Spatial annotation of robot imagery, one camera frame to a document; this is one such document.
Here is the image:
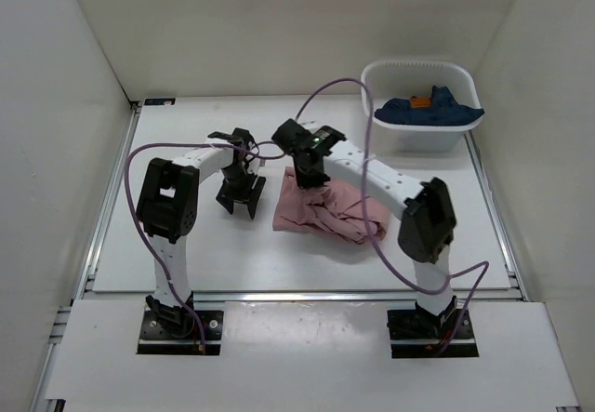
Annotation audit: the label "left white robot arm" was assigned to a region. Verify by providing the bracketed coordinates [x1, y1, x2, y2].
[136, 127, 266, 339]

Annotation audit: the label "white plastic basket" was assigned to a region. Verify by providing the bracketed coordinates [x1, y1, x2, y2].
[361, 59, 484, 153]

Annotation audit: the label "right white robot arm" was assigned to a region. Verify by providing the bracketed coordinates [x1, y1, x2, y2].
[271, 119, 456, 338]

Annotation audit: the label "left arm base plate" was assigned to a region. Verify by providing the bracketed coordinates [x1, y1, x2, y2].
[137, 310, 224, 356]

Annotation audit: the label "pink trousers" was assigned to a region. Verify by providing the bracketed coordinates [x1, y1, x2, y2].
[272, 166, 392, 246]

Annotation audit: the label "black corner label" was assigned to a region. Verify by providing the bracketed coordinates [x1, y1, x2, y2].
[143, 98, 176, 106]

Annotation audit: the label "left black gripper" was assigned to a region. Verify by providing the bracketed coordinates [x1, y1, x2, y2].
[216, 165, 266, 218]

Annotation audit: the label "dark blue trousers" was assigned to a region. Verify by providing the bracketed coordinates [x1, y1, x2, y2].
[375, 86, 484, 126]

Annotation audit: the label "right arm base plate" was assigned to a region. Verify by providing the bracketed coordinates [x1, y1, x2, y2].
[387, 309, 479, 359]

